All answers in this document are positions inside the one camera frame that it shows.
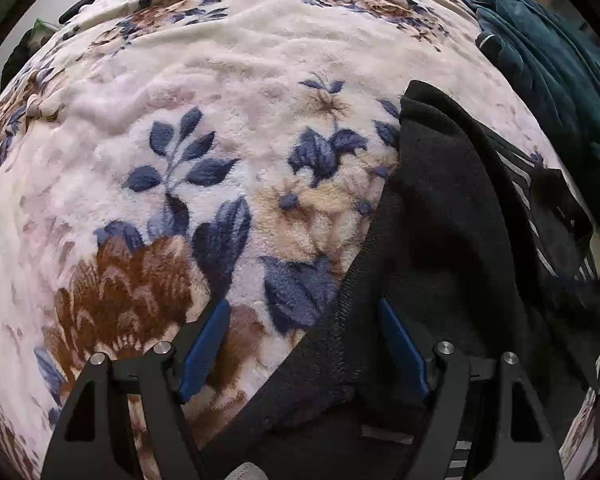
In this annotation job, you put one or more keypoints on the teal fleece garment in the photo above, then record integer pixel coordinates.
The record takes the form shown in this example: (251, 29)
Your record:
(545, 50)

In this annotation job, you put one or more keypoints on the floral fleece blanket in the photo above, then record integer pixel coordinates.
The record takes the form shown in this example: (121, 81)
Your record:
(220, 110)

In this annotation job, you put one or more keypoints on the black knit garment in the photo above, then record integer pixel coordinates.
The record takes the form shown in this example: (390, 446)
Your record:
(445, 220)

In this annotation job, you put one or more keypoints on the dark cloth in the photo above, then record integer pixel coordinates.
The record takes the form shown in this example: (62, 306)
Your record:
(27, 55)

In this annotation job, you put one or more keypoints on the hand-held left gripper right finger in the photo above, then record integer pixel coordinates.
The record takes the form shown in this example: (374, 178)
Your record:
(402, 350)

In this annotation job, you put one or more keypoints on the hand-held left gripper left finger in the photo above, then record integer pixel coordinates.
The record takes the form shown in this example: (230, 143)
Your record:
(205, 347)

